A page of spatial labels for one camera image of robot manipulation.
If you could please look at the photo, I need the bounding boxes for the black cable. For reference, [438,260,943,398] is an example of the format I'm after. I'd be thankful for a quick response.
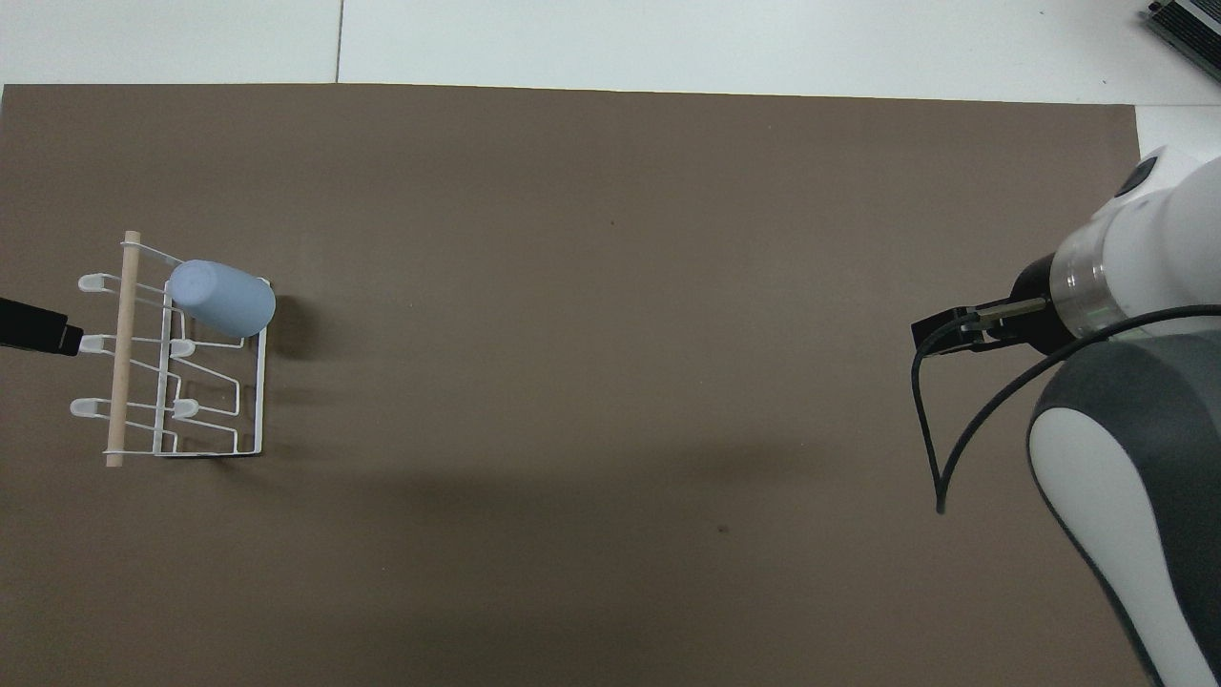
[911,298,1221,517]

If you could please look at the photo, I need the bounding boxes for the white wire cup holder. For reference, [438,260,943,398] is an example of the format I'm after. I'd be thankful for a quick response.
[70,230,274,469]

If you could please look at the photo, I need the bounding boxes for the light blue cup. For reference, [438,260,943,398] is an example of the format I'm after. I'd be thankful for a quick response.
[168,259,279,339]

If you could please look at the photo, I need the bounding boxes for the black stand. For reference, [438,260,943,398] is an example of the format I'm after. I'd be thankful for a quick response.
[1141,0,1221,59]

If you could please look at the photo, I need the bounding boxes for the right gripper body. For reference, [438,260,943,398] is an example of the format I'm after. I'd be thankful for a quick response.
[911,253,1076,358]

